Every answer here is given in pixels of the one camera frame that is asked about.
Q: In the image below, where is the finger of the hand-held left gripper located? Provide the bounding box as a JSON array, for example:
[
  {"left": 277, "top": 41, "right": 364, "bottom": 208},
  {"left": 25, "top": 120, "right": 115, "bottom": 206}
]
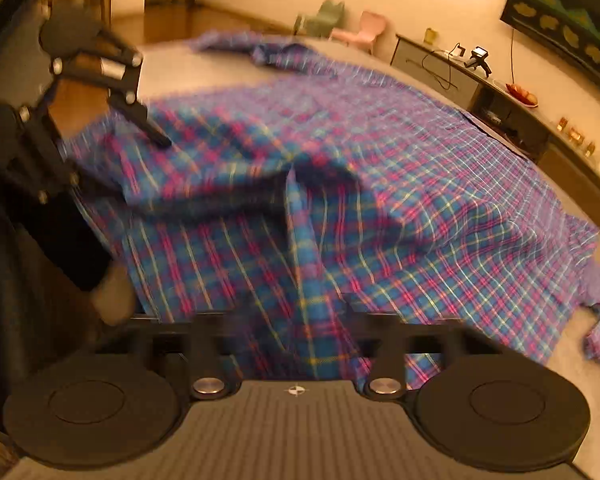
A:
[
  {"left": 51, "top": 26, "right": 174, "bottom": 150},
  {"left": 16, "top": 106, "right": 83, "bottom": 206}
]

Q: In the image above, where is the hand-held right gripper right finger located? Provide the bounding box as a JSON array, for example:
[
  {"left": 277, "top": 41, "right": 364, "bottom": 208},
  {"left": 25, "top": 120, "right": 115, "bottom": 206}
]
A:
[{"left": 347, "top": 310, "right": 474, "bottom": 403}]

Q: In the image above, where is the black gripper tool with screen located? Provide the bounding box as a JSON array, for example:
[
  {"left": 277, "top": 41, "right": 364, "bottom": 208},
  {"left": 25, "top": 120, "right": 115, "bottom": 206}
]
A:
[{"left": 464, "top": 46, "right": 492, "bottom": 78}]

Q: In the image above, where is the grey television cabinet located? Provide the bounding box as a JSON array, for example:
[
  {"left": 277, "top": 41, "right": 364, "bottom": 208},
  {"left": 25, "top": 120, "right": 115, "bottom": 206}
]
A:
[{"left": 390, "top": 34, "right": 600, "bottom": 221}]

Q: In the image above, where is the wall-mounted television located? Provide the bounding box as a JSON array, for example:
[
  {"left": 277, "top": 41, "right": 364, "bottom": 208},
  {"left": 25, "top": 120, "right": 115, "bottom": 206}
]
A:
[{"left": 500, "top": 0, "right": 600, "bottom": 82}]

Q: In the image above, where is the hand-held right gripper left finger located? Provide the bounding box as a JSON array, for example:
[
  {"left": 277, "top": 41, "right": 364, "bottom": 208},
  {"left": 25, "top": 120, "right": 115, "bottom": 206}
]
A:
[{"left": 129, "top": 311, "right": 242, "bottom": 402}]

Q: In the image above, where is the blue plaid shirt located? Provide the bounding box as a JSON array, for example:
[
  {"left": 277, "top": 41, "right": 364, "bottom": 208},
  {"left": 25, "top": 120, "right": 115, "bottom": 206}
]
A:
[{"left": 60, "top": 30, "right": 600, "bottom": 382}]

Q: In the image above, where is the person's left forearm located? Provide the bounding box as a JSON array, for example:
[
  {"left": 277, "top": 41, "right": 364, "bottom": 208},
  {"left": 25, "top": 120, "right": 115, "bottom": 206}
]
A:
[{"left": 0, "top": 160, "right": 138, "bottom": 327}]

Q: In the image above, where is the black power cable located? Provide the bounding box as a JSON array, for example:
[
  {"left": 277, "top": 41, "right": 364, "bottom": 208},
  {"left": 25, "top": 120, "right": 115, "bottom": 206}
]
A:
[{"left": 421, "top": 49, "right": 455, "bottom": 90}]

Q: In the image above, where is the pink plastic child chair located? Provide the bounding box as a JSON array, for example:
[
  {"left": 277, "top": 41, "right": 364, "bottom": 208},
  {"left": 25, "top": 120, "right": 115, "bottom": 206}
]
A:
[{"left": 330, "top": 10, "right": 386, "bottom": 54}]

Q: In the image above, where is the green plastic child chair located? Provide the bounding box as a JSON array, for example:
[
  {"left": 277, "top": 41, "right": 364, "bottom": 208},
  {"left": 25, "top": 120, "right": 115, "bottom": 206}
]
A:
[{"left": 294, "top": 0, "right": 346, "bottom": 39}]

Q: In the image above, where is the red plate of fruit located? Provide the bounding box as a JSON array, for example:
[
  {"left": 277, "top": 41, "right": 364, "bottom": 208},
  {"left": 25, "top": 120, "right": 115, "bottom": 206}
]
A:
[{"left": 505, "top": 82, "right": 540, "bottom": 108}]

